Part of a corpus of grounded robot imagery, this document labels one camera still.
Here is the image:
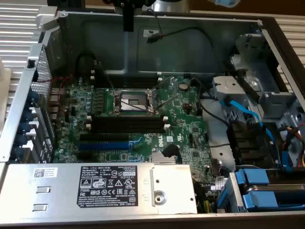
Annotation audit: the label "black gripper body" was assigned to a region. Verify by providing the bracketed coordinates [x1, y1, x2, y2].
[102, 0, 143, 12]

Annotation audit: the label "grey metal PC case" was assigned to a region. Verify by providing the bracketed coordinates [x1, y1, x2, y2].
[0, 6, 305, 229]

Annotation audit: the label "black box behind case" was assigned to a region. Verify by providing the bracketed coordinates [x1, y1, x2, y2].
[47, 0, 86, 7]

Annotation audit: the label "thin metal locking lever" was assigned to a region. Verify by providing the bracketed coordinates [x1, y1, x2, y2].
[118, 97, 155, 113]
[103, 69, 117, 93]

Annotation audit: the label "metal socket cover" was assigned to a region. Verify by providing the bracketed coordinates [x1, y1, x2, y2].
[152, 75, 180, 112]

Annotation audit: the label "CPU socket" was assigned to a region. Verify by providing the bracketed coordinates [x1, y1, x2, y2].
[111, 88, 156, 117]

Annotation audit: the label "metal rear port blocks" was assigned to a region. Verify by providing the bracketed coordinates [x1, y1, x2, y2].
[47, 87, 66, 126]

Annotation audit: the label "green Dell motherboard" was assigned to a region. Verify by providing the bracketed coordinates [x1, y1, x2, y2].
[51, 75, 214, 191]

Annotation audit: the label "blue card retention clip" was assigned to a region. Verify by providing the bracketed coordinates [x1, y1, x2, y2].
[12, 146, 25, 158]
[14, 133, 29, 146]
[18, 121, 31, 135]
[21, 109, 34, 123]
[25, 92, 39, 105]

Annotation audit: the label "blue expansion slot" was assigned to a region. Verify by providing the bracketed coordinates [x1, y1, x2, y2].
[78, 141, 143, 151]

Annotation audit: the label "grey metal drive cage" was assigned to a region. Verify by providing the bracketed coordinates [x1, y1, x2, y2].
[211, 32, 305, 169]

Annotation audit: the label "black diagonal bar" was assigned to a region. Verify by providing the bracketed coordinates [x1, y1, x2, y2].
[222, 61, 262, 101]

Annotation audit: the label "silver finned heat sink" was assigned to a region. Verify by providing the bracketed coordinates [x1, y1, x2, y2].
[151, 152, 179, 165]

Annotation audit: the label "short black expansion slot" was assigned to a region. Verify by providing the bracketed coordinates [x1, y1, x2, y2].
[76, 152, 93, 161]

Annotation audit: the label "silver power supply unit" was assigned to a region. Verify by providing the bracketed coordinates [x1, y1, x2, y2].
[0, 162, 199, 215]

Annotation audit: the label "blue plastic disk carrier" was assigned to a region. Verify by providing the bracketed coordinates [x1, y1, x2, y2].
[234, 168, 270, 186]
[241, 190, 279, 212]

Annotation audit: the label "thin cable with black plug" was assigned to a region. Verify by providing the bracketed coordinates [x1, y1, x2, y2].
[145, 8, 215, 77]

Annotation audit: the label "black looped cable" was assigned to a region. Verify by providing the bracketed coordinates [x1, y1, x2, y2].
[75, 52, 97, 78]

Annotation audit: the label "black fan wire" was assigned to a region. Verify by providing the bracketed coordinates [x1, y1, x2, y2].
[190, 76, 203, 96]

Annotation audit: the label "thin red wire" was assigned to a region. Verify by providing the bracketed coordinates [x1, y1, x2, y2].
[39, 73, 74, 113]

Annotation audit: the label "blue SATA wire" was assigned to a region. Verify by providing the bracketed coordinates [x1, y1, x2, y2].
[219, 94, 295, 173]

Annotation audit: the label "black power plug with cable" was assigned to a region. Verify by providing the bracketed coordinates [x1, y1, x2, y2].
[161, 144, 183, 165]

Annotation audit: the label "black wire with small plug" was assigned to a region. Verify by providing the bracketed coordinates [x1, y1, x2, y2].
[189, 132, 231, 148]

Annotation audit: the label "grey disk bay frame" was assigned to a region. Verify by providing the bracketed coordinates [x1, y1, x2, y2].
[215, 172, 305, 214]

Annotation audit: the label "yellow and black wire bundle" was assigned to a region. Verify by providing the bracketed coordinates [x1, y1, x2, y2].
[196, 181, 216, 213]

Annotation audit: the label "orange and yellow wire bundle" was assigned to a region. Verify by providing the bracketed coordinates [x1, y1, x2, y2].
[280, 125, 305, 169]

